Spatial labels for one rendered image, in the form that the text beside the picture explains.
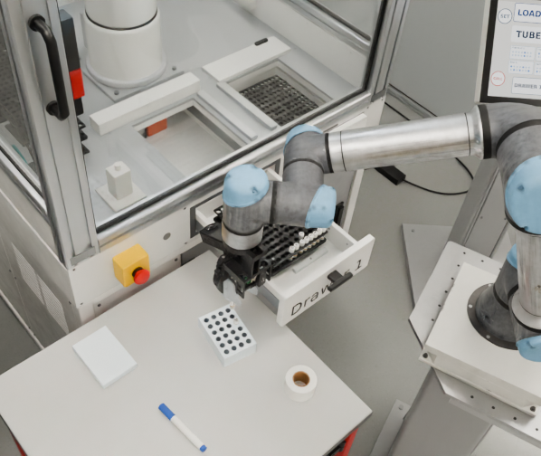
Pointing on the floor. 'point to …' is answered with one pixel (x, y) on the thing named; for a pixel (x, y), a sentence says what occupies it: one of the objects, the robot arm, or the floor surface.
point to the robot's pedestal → (430, 426)
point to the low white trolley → (177, 384)
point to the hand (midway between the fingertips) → (231, 292)
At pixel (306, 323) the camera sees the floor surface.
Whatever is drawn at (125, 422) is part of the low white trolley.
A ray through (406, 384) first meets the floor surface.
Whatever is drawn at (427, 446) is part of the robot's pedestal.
